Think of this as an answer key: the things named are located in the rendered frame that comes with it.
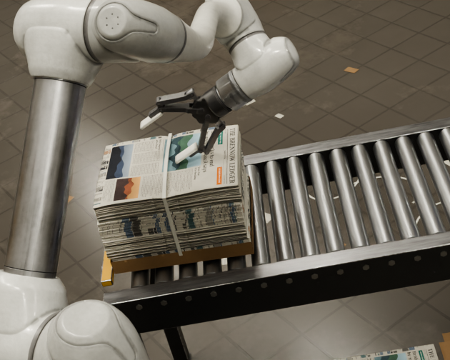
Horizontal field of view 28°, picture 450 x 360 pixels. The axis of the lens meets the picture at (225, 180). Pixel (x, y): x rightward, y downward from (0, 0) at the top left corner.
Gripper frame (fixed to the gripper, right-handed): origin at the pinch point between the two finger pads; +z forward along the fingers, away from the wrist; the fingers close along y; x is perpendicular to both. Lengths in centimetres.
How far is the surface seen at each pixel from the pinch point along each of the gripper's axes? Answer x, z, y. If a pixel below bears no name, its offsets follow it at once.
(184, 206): -13.8, 2.2, 11.6
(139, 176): -2.9, 10.2, 3.1
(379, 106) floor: 168, -17, 133
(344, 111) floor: 169, -3, 126
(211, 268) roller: -17.1, 8.5, 29.8
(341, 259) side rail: -22, -21, 45
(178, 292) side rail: -23.7, 16.3, 25.9
